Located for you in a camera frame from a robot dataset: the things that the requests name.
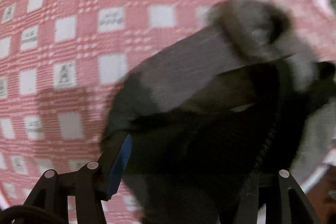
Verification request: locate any dark grey wool coat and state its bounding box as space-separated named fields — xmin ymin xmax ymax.
xmin=100 ymin=0 xmax=335 ymax=223

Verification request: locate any red checkered blanket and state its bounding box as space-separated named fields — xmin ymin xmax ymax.
xmin=1 ymin=0 xmax=335 ymax=223

